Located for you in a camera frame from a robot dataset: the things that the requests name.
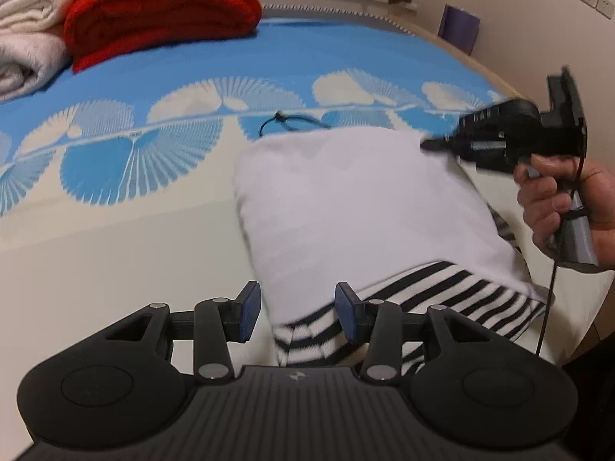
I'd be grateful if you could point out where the striped white hooded garment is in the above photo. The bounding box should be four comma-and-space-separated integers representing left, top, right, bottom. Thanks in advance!
233, 112, 553, 381

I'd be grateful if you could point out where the blue and cream printed bedsheet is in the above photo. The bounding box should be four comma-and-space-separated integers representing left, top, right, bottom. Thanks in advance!
0, 7, 544, 375

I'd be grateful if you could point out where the person's right hand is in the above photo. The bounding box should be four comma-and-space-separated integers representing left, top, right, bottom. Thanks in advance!
513, 156, 615, 270

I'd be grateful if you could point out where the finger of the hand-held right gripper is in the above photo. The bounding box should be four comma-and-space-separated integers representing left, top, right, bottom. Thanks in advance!
419, 135, 482, 155

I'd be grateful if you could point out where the red folded blanket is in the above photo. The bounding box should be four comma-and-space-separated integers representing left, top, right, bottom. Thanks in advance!
62, 0, 263, 74

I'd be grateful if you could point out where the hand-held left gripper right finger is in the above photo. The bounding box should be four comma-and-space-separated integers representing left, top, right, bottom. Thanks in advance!
335, 282, 492, 386

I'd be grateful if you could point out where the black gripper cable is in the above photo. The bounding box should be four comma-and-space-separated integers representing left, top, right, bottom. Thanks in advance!
534, 120, 590, 358

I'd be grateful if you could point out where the purple box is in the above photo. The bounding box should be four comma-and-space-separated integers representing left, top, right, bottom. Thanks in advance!
437, 4, 481, 55

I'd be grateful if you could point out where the cream folded blanket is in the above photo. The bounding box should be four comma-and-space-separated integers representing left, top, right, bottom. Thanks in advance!
0, 0, 75, 103

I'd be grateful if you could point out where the white wall socket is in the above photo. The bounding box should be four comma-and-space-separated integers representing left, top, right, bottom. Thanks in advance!
580, 0, 615, 19

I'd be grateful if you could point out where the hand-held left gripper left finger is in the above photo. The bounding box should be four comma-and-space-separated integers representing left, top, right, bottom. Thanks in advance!
103, 281, 263, 385

